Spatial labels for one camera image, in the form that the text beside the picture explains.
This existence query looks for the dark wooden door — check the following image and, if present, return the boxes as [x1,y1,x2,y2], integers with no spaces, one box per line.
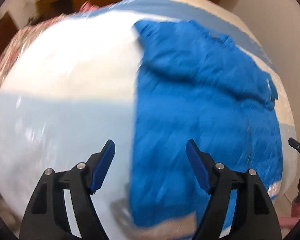
[0,12,18,56]

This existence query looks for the blue puffer jacket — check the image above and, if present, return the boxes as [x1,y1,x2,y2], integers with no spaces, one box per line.
[129,20,283,227]

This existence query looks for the pink floral quilt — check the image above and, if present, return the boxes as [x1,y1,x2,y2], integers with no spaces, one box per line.
[0,0,101,106]

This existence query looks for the blue and white bedsheet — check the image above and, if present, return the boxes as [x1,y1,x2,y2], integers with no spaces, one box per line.
[0,0,297,239]

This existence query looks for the pink fuzzy sleeve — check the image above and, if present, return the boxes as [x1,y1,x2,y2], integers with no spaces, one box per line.
[279,198,300,230]

